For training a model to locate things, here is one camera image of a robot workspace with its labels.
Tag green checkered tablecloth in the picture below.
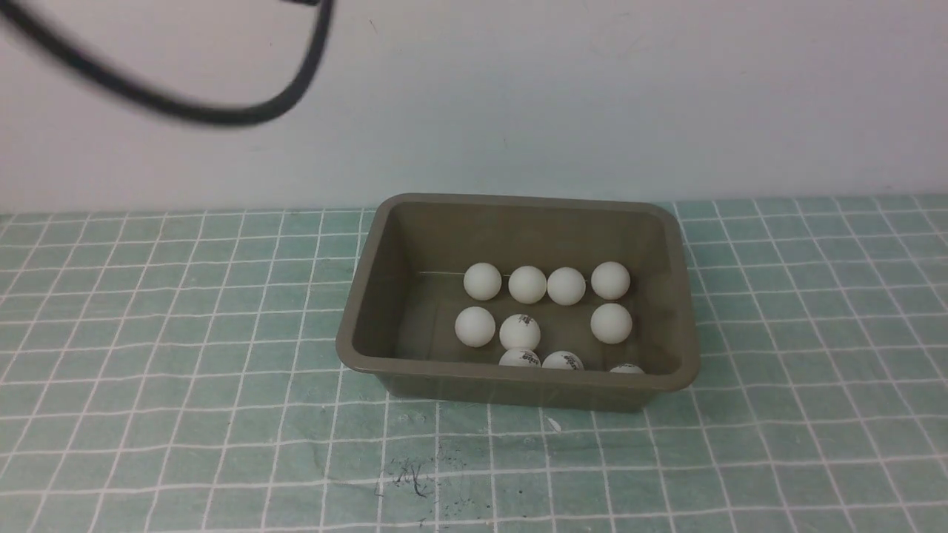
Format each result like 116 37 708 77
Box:
1 195 947 532

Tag olive green plastic bin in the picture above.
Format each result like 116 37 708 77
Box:
336 193 701 412

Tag white logo ping-pong ball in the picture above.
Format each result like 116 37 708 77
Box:
498 348 542 367
541 350 584 371

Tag black camera cable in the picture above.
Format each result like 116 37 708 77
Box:
0 0 336 127

